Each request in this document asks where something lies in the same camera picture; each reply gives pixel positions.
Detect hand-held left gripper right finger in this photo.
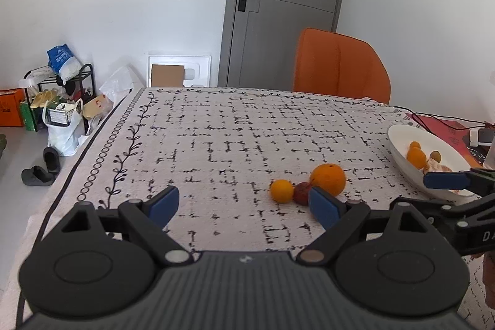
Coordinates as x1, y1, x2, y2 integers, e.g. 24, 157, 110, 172
296, 186, 436, 265

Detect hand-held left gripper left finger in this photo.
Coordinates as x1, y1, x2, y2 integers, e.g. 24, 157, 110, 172
58, 185, 192, 269

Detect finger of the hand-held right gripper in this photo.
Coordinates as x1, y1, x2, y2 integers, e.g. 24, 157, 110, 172
423, 168, 495, 195
414, 197, 484, 222

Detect peeled orange citrus piece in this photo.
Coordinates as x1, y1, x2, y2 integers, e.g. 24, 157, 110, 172
423, 159, 453, 176

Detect small red fruit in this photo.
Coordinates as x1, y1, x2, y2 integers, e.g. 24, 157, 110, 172
293, 182, 313, 206

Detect large orange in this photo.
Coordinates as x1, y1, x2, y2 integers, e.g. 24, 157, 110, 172
310, 163, 347, 196

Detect small orange mandarin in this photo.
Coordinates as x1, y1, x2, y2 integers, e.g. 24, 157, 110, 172
270, 179, 295, 204
407, 147, 428, 170

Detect white ceramic plate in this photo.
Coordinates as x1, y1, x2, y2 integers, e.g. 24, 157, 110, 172
387, 124, 478, 198

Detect person's right hand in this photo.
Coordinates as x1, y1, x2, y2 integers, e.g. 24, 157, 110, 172
483, 257, 495, 308

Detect red printed mat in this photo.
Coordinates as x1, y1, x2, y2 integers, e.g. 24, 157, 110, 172
404, 114, 495, 168

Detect white power adapter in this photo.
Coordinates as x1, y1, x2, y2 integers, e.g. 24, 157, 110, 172
470, 127, 495, 147

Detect white black-patterned tablecloth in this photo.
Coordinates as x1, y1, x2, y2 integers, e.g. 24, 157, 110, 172
15, 86, 495, 330

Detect brown paper bag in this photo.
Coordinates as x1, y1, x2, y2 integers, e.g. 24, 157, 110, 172
82, 95, 111, 122

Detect white plastic bag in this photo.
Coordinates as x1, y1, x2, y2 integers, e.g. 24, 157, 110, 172
42, 98, 88, 156

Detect dark grey slipper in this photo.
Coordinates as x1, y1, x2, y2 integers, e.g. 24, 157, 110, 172
42, 147, 60, 174
21, 166, 55, 186

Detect clear plastic bag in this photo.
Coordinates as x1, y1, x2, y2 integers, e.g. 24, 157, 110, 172
98, 66, 144, 110

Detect brown cardboard sheet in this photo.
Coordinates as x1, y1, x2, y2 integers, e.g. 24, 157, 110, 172
151, 64, 185, 88

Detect orange chair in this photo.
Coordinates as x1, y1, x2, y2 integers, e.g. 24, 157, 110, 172
293, 28, 391, 104

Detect black metal rack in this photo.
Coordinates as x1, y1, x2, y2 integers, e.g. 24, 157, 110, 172
24, 63, 97, 130

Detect white foam board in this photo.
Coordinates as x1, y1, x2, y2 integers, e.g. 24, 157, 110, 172
146, 52, 212, 88

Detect yellow slippers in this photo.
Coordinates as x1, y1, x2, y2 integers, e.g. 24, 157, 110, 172
30, 90, 58, 108

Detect green box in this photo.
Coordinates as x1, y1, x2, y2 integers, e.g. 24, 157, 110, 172
19, 100, 37, 131

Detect blue and white bag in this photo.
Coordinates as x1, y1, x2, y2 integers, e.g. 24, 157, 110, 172
47, 44, 82, 81

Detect orange box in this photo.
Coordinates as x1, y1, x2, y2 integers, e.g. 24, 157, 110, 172
0, 88, 28, 127

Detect grey door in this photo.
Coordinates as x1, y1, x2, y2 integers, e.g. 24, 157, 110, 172
222, 0, 352, 88

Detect black cable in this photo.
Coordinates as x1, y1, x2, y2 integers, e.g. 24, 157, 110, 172
392, 106, 495, 130

